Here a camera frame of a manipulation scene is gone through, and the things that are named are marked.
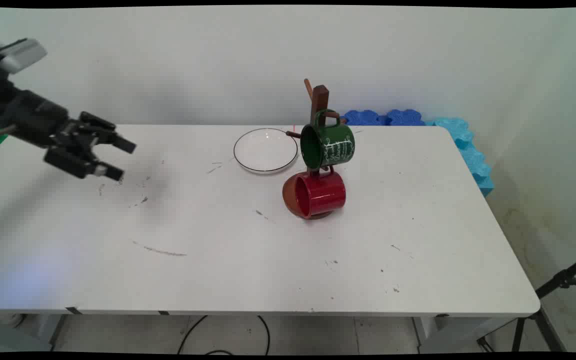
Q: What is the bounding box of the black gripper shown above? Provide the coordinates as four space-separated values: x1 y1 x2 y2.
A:
0 89 137 182

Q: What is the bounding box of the green enamel mug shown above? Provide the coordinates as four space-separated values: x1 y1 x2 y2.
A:
300 109 356 171

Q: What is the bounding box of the white plate with black rim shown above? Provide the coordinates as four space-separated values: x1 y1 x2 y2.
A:
233 128 300 175

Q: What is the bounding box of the wooden mug tree stand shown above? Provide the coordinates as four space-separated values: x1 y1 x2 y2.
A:
282 78 349 221

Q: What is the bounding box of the red mug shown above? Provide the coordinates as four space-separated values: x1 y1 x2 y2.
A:
294 167 347 219

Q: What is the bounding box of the dark blue foam mat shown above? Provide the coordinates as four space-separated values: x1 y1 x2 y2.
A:
343 109 389 126
387 109 426 127

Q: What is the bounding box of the light blue foam mat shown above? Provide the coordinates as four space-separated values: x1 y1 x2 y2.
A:
425 117 475 150
459 144 495 197

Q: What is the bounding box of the black tripod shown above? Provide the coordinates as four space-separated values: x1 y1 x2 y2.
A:
478 251 576 353

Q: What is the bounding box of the black floor cable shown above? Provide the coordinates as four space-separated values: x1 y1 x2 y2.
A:
177 315 271 356

